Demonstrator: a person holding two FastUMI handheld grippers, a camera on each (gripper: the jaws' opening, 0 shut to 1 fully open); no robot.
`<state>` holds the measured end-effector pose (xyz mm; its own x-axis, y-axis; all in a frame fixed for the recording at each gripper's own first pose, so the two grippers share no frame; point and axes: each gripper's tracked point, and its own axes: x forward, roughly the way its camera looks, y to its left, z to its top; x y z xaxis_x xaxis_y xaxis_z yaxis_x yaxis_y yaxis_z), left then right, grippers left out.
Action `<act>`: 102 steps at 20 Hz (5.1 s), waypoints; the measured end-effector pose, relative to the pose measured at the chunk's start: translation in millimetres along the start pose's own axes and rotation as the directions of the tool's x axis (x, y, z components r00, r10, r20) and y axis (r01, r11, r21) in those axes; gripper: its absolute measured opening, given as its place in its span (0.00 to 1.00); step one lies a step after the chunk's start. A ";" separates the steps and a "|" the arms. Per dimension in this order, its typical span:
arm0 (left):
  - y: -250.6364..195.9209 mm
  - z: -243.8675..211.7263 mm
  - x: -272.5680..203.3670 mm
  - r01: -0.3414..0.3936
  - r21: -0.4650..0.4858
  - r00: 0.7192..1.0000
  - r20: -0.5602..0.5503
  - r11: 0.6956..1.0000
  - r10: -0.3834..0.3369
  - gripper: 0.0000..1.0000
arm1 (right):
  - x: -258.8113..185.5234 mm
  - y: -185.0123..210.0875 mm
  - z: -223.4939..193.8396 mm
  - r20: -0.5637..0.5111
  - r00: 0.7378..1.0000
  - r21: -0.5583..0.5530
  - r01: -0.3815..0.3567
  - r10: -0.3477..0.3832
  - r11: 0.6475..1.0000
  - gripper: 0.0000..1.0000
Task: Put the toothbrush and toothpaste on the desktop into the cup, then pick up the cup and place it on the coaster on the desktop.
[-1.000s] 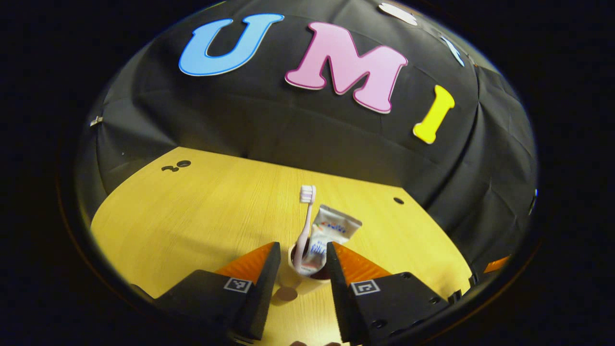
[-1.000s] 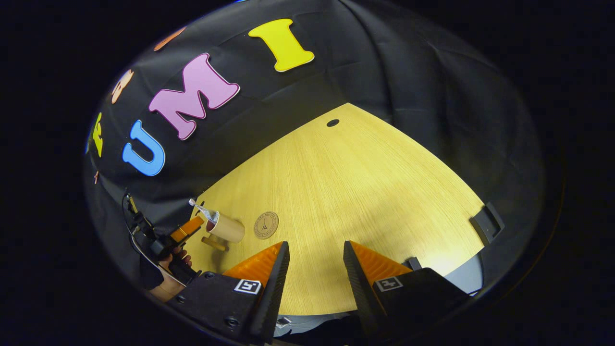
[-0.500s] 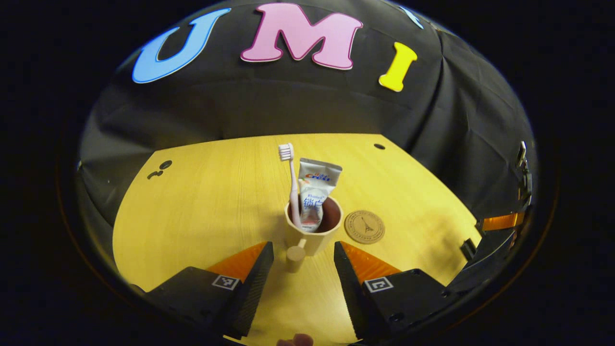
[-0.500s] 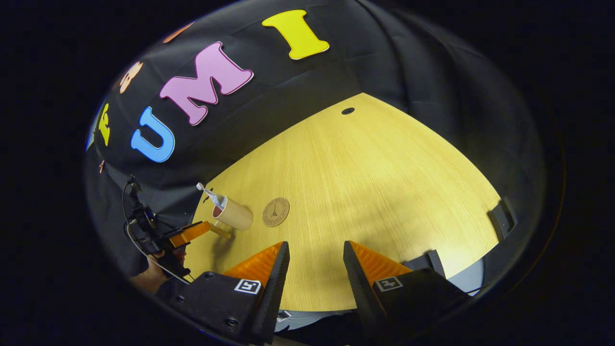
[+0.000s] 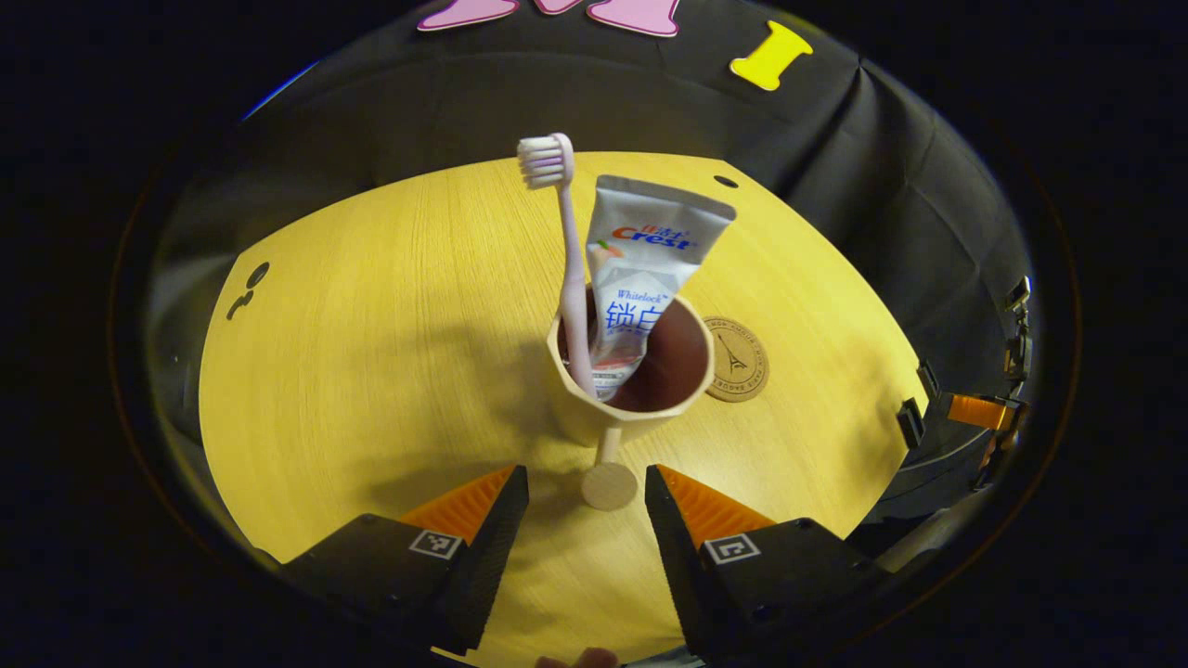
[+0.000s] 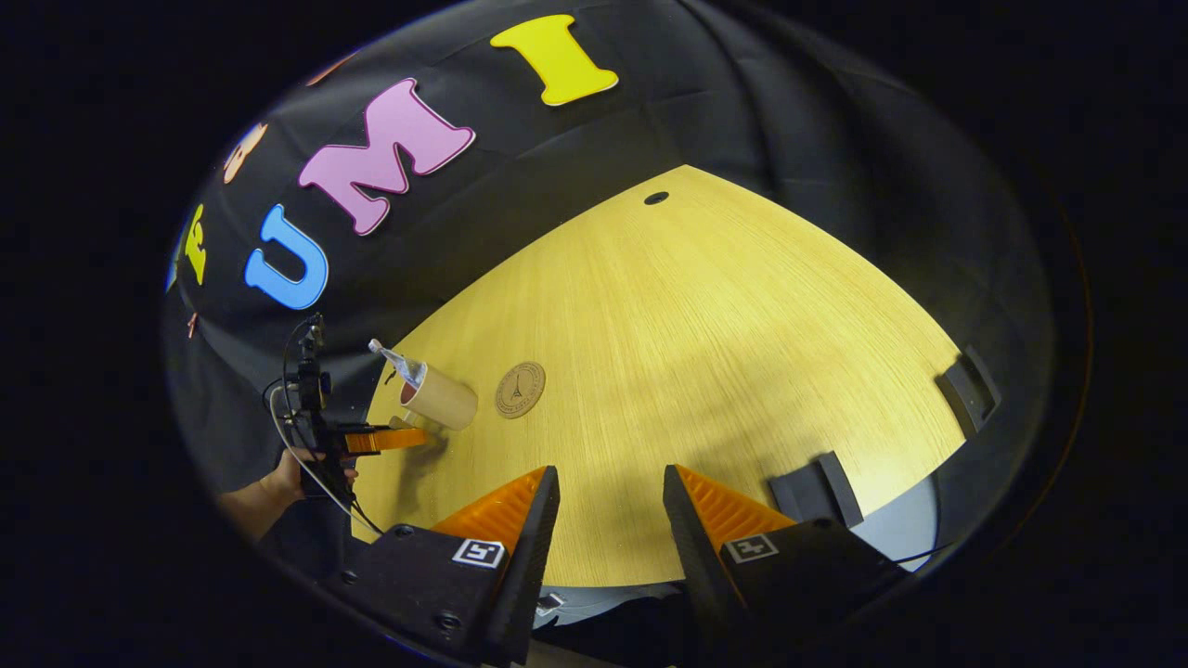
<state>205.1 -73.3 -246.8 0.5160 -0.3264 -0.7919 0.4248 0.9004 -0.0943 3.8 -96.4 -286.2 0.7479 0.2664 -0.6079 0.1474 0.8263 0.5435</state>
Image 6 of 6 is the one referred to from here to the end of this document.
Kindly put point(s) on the wooden desktop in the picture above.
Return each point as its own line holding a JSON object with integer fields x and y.
{"x": 696, "y": 325}

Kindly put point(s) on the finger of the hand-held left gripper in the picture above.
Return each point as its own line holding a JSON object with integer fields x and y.
{"x": 385, "y": 440}

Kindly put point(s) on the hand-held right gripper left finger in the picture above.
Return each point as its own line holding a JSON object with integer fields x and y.
{"x": 520, "y": 575}

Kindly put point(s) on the copper cloth clip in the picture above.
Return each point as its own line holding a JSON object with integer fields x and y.
{"x": 192, "y": 326}

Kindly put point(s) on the white toothpaste tube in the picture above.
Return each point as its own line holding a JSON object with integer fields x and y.
{"x": 394, "y": 360}

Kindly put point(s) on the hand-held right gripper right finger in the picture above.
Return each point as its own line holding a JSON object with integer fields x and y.
{"x": 696, "y": 557}

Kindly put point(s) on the black backdrop cloth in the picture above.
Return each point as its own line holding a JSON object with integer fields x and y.
{"x": 742, "y": 111}

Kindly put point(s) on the round brown coaster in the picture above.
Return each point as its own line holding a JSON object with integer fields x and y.
{"x": 520, "y": 390}

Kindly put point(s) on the black desk clamp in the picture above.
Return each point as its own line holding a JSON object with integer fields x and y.
{"x": 970, "y": 390}
{"x": 817, "y": 492}

